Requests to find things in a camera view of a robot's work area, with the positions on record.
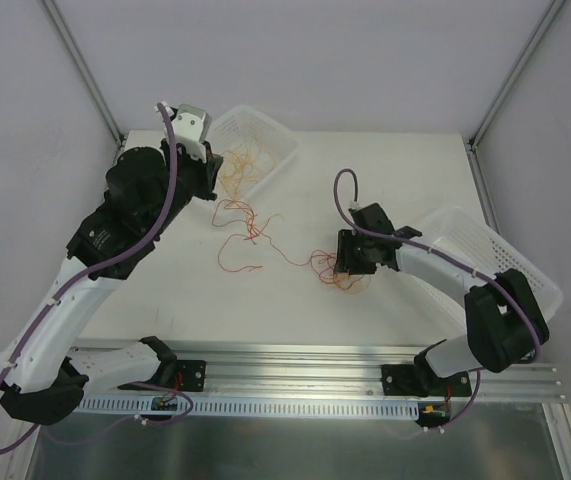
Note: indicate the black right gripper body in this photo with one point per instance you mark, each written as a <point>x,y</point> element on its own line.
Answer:
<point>347,253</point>

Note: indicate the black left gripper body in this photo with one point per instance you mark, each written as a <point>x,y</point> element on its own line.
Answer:
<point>206,171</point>

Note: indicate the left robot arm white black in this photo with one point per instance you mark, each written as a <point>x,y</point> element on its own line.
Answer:
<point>46,382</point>

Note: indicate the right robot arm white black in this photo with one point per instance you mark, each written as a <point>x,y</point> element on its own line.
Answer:
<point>500,299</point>

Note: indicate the white left plastic basket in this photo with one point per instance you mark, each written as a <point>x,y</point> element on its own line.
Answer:
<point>255,149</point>

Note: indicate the white plastic basket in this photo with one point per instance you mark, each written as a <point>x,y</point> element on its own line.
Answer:
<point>455,232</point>
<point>255,149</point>

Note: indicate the white right plastic basket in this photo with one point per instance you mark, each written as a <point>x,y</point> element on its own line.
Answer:
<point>455,232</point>

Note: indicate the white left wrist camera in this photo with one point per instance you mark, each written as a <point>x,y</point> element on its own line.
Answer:
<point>187,126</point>

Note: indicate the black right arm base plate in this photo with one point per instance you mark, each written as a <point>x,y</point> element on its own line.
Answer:
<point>408,380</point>

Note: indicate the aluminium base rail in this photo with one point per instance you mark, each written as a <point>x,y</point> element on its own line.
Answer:
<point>343,372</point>

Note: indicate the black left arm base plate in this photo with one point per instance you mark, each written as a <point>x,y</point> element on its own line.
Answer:
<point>182,375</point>

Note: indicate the aluminium frame post left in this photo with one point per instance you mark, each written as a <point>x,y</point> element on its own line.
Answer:
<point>63,32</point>

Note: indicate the aluminium frame post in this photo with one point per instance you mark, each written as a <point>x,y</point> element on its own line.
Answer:
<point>63,32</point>
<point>534,41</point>

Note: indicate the white slotted cable duct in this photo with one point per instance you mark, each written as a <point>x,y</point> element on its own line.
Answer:
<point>159,405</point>

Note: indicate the aluminium frame post right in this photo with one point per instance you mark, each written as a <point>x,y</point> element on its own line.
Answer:
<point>534,41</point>

